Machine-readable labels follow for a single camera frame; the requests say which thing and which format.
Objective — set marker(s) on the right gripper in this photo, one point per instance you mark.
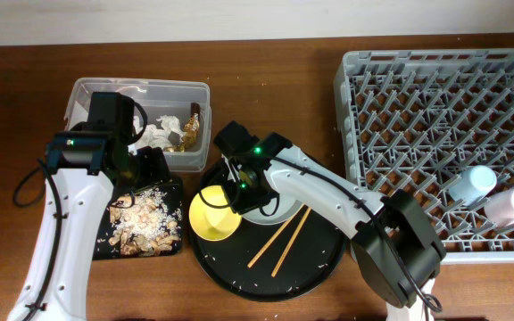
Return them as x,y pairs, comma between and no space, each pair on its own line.
240,203

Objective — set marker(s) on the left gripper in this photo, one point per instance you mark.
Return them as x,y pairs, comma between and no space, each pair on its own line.
154,166

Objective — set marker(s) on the grey plate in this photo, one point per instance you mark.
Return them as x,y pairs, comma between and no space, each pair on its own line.
284,214

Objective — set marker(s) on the white tissue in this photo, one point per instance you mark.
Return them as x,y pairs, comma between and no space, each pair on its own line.
165,132

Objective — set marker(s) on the yellow bowl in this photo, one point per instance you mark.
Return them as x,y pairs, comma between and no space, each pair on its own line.
212,224

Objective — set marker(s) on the gold brown snack wrapper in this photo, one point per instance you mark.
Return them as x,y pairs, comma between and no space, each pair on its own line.
191,130

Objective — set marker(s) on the rice and peanut shells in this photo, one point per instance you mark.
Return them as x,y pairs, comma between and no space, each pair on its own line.
143,223

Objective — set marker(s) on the blue cup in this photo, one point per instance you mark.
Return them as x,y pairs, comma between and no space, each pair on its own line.
475,183

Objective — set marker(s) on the pink cup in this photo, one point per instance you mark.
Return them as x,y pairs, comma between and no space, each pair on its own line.
500,208

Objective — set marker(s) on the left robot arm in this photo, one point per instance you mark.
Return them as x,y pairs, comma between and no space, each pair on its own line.
56,284

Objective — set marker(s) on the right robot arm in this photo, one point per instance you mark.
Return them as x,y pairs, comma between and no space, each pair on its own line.
393,242

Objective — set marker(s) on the grey dishwasher rack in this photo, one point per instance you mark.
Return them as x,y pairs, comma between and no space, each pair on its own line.
415,120

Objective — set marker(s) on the wooden chopstick left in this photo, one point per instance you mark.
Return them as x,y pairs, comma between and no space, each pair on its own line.
269,242

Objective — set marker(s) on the wooden chopstick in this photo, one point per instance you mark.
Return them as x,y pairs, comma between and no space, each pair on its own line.
290,243
269,242

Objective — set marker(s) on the wooden chopstick right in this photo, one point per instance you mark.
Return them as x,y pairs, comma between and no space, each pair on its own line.
290,243

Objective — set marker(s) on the clear plastic bin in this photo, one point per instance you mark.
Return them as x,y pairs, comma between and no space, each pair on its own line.
158,98

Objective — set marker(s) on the black rectangular tray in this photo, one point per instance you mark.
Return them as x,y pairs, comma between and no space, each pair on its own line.
150,223

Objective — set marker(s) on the round black serving tray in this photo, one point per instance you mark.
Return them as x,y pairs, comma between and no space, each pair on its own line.
315,254

